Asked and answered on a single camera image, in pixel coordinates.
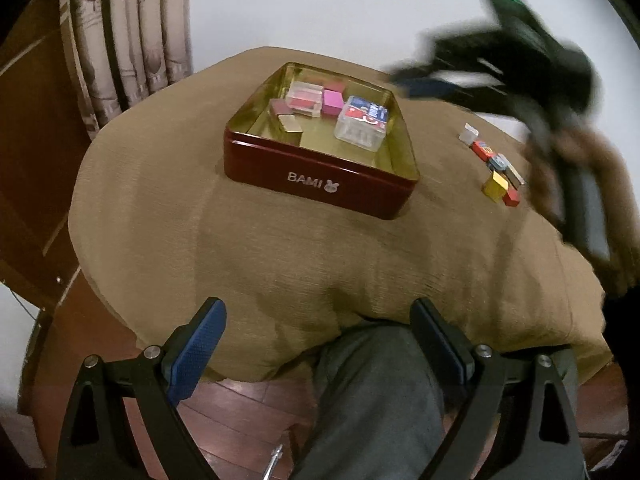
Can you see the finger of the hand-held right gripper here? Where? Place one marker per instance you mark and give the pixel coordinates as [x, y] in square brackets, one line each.
[435, 85]
[460, 45]

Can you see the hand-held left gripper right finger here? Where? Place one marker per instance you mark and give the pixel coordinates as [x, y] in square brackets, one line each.
[440, 345]

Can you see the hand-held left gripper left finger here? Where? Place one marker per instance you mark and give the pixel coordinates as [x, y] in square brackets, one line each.
[195, 350]

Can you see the silver cube with zigzag stripes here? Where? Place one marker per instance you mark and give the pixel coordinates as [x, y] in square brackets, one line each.
[469, 133]

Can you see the red round tin green label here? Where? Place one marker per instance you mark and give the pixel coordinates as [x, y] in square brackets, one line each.
[482, 150]

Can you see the small blue tin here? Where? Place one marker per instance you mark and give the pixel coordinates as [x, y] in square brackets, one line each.
[497, 162]

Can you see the long silver bar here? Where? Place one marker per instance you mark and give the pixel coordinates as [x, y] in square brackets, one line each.
[514, 172]

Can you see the yellow cube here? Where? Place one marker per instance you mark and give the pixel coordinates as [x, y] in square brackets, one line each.
[494, 186]

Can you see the long red block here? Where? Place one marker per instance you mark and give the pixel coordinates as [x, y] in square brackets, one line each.
[511, 197]

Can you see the red tin box gold inside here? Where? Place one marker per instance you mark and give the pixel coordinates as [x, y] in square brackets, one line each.
[310, 175]

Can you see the person's right forearm brown sleeve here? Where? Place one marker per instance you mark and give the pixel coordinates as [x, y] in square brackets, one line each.
[617, 185]

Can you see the clear plastic box blue label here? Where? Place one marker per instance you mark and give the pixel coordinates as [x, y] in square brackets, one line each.
[361, 121]

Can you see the person's left leg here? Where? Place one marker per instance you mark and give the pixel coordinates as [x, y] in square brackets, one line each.
[375, 400]

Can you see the brown tablecloth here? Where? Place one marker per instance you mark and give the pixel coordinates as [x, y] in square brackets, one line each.
[250, 270]

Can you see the dark red block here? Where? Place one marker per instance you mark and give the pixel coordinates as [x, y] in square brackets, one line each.
[335, 85]

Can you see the magenta block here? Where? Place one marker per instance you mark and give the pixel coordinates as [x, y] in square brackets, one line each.
[333, 102]

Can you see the clear box with red insert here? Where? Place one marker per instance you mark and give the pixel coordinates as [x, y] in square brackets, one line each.
[304, 101]

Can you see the thin metal rod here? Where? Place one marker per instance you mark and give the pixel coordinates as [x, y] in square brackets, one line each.
[274, 457]

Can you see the gold block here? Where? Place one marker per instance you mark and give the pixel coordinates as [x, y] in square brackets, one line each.
[291, 124]

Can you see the maroon block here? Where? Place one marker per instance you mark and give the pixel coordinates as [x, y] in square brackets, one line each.
[280, 107]

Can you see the brown wooden door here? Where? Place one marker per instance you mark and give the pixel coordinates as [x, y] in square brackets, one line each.
[35, 160]

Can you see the beige patterned curtain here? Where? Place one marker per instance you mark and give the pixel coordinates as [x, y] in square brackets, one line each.
[125, 35]

